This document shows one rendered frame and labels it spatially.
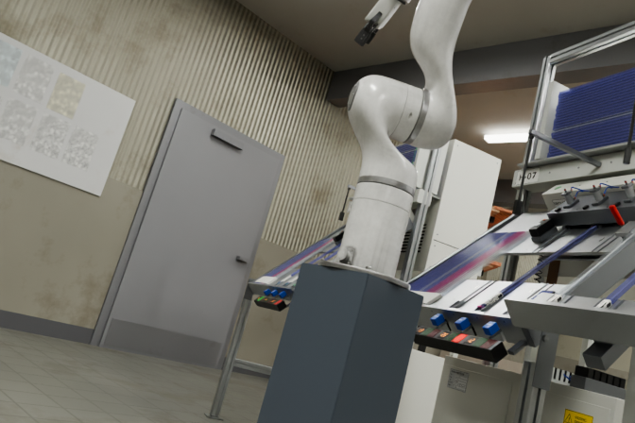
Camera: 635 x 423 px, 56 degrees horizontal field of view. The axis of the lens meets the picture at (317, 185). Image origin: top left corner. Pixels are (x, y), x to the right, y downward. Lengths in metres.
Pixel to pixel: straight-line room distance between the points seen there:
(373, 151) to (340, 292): 0.29
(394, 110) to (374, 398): 0.56
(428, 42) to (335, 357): 0.64
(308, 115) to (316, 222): 1.15
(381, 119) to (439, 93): 0.14
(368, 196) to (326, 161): 5.38
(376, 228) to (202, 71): 4.57
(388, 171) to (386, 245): 0.15
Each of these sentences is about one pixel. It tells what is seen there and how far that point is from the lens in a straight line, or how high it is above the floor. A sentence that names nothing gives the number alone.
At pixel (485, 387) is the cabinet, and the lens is 2.03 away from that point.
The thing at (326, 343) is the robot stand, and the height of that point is 0.56.
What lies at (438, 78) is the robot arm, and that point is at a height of 1.13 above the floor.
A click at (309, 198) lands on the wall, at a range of 6.39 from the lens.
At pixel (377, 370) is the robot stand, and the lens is 1.14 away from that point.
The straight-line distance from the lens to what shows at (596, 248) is 1.80.
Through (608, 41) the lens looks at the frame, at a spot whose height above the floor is 1.86.
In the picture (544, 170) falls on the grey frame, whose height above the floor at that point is 1.36.
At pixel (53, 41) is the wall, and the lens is 5.06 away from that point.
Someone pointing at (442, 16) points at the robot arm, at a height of 1.24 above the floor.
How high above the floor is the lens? 0.58
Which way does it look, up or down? 13 degrees up
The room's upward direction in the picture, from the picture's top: 16 degrees clockwise
